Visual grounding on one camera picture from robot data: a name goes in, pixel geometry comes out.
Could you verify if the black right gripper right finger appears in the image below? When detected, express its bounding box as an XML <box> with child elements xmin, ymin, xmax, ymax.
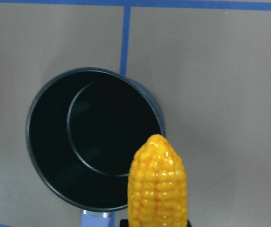
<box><xmin>187</xmin><ymin>220</ymin><xmax>192</xmax><ymax>227</ymax></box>

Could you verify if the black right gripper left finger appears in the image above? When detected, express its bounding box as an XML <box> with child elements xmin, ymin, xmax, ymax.
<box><xmin>119</xmin><ymin>219</ymin><xmax>129</xmax><ymax>227</ymax></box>

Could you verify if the yellow toy corn cob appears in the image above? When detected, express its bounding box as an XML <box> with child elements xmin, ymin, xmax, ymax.
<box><xmin>127</xmin><ymin>134</ymin><xmax>188</xmax><ymax>227</ymax></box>

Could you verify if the dark blue saucepan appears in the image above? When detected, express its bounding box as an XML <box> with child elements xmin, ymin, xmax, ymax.
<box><xmin>26</xmin><ymin>68</ymin><xmax>165</xmax><ymax>227</ymax></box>

